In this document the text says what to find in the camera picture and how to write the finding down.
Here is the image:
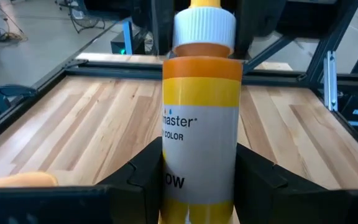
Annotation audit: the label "large yellow food coloring bottle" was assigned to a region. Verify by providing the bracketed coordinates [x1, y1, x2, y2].
[159, 0, 244, 224]

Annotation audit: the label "silver metal bracket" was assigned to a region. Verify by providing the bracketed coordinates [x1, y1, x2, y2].
[323, 50, 339, 112]

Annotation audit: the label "yellow plastic bin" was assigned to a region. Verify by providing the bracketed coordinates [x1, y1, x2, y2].
[0, 171, 59, 190]

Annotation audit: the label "black aluminium table frame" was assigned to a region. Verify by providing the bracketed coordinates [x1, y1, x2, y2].
[0, 0, 358, 164]

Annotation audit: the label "black box with green light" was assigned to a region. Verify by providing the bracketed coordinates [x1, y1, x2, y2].
[110, 28, 145, 55]

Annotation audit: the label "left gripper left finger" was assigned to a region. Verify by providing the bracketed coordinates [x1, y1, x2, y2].
[0, 136, 164, 224]

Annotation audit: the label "tangled cables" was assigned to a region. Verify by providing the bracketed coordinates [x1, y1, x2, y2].
[0, 0, 28, 43]

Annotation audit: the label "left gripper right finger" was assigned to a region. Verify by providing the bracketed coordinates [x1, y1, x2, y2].
[234, 142, 358, 224]

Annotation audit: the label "blue post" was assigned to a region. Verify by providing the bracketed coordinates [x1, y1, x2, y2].
[122, 19, 134, 55]

